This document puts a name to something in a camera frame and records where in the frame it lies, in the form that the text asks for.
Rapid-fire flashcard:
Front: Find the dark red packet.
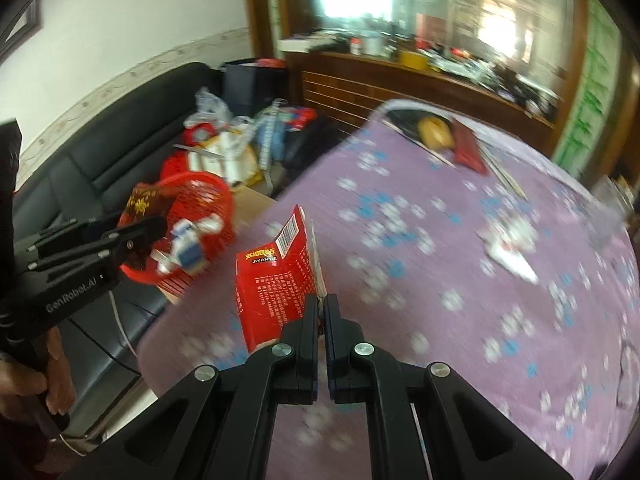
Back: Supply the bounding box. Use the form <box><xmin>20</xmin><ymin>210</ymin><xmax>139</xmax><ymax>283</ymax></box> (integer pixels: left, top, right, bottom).
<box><xmin>450</xmin><ymin>117</ymin><xmax>490</xmax><ymax>176</ymax></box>

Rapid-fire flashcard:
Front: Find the small red carton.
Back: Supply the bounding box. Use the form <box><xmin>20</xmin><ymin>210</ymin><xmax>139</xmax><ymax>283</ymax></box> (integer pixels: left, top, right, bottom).
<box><xmin>235</xmin><ymin>204</ymin><xmax>328</xmax><ymax>353</ymax></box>

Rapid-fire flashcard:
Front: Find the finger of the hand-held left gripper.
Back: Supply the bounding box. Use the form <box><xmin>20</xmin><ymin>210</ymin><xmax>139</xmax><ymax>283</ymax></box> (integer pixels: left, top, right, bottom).
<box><xmin>14</xmin><ymin>215</ymin><xmax>168</xmax><ymax>257</ymax></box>
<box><xmin>27</xmin><ymin>232</ymin><xmax>162</xmax><ymax>286</ymax></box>

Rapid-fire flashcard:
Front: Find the white plastic bag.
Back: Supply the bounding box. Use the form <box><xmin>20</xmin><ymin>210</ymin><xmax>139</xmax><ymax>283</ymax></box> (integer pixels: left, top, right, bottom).
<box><xmin>185</xmin><ymin>87</ymin><xmax>233</xmax><ymax>131</ymax></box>

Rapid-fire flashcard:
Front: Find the person's left hand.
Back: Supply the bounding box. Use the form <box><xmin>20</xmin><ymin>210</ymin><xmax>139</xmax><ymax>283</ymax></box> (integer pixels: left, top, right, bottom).
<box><xmin>0</xmin><ymin>330</ymin><xmax>76</xmax><ymax>418</ymax></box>

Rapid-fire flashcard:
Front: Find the wooden sideboard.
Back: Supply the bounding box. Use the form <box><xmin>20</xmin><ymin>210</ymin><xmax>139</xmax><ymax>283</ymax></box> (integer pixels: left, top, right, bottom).
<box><xmin>277</xmin><ymin>35</ymin><xmax>561</xmax><ymax>146</ymax></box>

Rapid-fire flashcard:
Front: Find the black plastic object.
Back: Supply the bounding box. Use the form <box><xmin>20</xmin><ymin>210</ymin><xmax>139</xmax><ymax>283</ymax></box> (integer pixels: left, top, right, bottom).
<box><xmin>385</xmin><ymin>107</ymin><xmax>426</xmax><ymax>146</ymax></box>

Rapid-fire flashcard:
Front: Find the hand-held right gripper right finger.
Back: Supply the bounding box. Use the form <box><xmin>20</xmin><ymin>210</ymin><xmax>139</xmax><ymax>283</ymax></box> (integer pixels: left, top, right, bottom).
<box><xmin>322</xmin><ymin>294</ymin><xmax>576</xmax><ymax>480</ymax></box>

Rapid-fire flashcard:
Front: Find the dark picture frame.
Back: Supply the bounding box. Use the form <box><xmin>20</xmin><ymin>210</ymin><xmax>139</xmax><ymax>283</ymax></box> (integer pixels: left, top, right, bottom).
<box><xmin>0</xmin><ymin>0</ymin><xmax>43</xmax><ymax>53</ymax></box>

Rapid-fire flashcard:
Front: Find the yellow box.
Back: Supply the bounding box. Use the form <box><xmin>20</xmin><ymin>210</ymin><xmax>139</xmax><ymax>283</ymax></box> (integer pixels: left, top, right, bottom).
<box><xmin>399</xmin><ymin>50</ymin><xmax>431</xmax><ymax>70</ymax></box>

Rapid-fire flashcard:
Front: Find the black cable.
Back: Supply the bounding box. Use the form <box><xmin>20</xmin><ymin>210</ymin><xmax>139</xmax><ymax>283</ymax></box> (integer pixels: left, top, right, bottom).
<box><xmin>65</xmin><ymin>317</ymin><xmax>143</xmax><ymax>376</ymax></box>

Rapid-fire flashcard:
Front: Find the large wall mirror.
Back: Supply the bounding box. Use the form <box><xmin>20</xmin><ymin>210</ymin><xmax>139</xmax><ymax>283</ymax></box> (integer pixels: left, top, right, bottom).
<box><xmin>285</xmin><ymin>0</ymin><xmax>586</xmax><ymax>106</ymax></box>

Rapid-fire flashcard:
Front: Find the crumpled clear plastic bag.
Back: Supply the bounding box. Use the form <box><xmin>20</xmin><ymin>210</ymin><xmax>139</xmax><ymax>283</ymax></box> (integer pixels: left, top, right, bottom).
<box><xmin>500</xmin><ymin>210</ymin><xmax>540</xmax><ymax>242</ymax></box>
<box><xmin>477</xmin><ymin>220</ymin><xmax>511</xmax><ymax>252</ymax></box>

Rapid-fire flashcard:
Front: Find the cardboard box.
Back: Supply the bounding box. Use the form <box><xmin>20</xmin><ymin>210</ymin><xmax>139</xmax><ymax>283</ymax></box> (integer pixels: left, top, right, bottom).
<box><xmin>155</xmin><ymin>185</ymin><xmax>278</xmax><ymax>306</ymax></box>

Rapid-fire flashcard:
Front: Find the red mesh basket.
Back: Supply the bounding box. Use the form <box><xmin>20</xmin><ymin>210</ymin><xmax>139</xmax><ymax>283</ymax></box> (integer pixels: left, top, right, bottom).
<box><xmin>119</xmin><ymin>171</ymin><xmax>237</xmax><ymax>295</ymax></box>

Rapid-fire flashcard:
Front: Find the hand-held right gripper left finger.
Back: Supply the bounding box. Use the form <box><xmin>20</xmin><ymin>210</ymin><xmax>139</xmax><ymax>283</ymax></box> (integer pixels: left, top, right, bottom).
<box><xmin>62</xmin><ymin>292</ymin><xmax>321</xmax><ymax>480</ymax></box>

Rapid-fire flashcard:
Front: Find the pair of wooden chopsticks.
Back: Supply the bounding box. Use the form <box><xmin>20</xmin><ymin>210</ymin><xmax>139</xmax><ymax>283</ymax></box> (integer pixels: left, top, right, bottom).
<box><xmin>477</xmin><ymin>140</ymin><xmax>528</xmax><ymax>201</ymax></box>

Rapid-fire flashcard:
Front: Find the green bamboo wall decal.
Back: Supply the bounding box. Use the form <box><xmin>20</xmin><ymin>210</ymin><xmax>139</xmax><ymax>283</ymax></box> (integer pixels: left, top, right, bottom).
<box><xmin>552</xmin><ymin>0</ymin><xmax>623</xmax><ymax>176</ymax></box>

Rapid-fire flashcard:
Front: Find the pile of assorted packages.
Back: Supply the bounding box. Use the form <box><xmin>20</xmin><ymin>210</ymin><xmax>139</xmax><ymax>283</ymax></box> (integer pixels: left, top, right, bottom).
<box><xmin>172</xmin><ymin>100</ymin><xmax>318</xmax><ymax>196</ymax></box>

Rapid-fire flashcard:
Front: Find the white blue small carton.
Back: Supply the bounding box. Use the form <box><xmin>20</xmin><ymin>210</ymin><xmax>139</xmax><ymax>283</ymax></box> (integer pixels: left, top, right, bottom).
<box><xmin>150</xmin><ymin>215</ymin><xmax>223</xmax><ymax>276</ymax></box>

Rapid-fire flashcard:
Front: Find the purple floral tablecloth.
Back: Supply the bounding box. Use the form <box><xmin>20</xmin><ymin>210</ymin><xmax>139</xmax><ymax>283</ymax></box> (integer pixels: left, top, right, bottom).
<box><xmin>137</xmin><ymin>100</ymin><xmax>640</xmax><ymax>480</ymax></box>

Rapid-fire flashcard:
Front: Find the black leather sofa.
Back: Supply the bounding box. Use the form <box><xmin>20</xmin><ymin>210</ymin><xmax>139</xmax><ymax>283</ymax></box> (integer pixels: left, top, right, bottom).
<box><xmin>10</xmin><ymin>62</ymin><xmax>281</xmax><ymax>441</ymax></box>

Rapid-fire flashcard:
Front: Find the black paper bag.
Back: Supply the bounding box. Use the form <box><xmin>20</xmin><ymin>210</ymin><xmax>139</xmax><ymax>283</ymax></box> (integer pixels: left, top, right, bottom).
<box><xmin>222</xmin><ymin>59</ymin><xmax>288</xmax><ymax>117</ymax></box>

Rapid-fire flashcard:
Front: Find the white plastic bottle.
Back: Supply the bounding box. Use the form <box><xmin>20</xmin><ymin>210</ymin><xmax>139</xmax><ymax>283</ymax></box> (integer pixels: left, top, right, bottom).
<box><xmin>487</xmin><ymin>240</ymin><xmax>541</xmax><ymax>286</ymax></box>

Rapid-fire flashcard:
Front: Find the red foil snack bag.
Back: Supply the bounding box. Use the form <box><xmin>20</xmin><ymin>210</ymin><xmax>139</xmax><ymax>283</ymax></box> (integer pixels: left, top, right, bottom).
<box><xmin>119</xmin><ymin>183</ymin><xmax>173</xmax><ymax>233</ymax></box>

